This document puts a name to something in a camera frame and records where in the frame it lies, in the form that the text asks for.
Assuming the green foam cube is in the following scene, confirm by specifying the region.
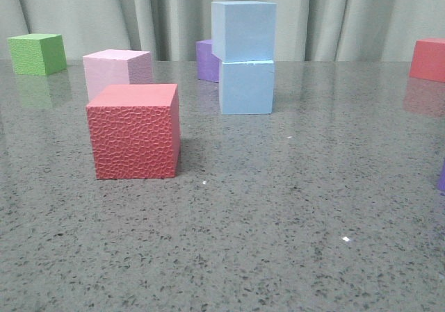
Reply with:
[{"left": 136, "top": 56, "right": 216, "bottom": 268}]
[{"left": 7, "top": 33, "right": 67, "bottom": 76}]

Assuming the red foam cube right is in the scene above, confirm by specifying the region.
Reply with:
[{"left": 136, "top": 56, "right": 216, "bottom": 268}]
[{"left": 409, "top": 38, "right": 445, "bottom": 83}]

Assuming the purple foam cube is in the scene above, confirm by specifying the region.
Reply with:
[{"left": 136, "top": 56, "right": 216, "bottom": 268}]
[
  {"left": 195, "top": 40, "right": 219, "bottom": 83},
  {"left": 437, "top": 163, "right": 445, "bottom": 191}
]

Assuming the red foam cube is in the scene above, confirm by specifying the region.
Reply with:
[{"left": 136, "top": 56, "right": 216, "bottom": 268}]
[
  {"left": 409, "top": 38, "right": 445, "bottom": 83},
  {"left": 86, "top": 84, "right": 180, "bottom": 179}
]

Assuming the red foam cube front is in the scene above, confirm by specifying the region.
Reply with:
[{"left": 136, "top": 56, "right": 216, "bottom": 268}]
[{"left": 86, "top": 84, "right": 180, "bottom": 179}]

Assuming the far purple foam cube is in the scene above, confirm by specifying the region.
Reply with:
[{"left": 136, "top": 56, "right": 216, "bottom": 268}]
[{"left": 195, "top": 40, "right": 219, "bottom": 83}]

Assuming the near purple foam cube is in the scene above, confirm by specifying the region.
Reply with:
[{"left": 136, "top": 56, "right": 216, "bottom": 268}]
[{"left": 437, "top": 163, "right": 445, "bottom": 191}]

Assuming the grey-green curtain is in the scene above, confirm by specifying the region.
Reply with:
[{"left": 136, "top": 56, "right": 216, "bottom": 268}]
[{"left": 1, "top": 0, "right": 444, "bottom": 61}]

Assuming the light blue foam cube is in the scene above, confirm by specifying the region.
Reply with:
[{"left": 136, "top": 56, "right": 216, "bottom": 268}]
[
  {"left": 211, "top": 1, "right": 277, "bottom": 62},
  {"left": 218, "top": 60, "right": 275, "bottom": 115}
]

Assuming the pink foam cube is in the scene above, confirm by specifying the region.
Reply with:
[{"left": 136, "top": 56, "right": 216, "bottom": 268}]
[{"left": 83, "top": 49, "right": 153, "bottom": 101}]

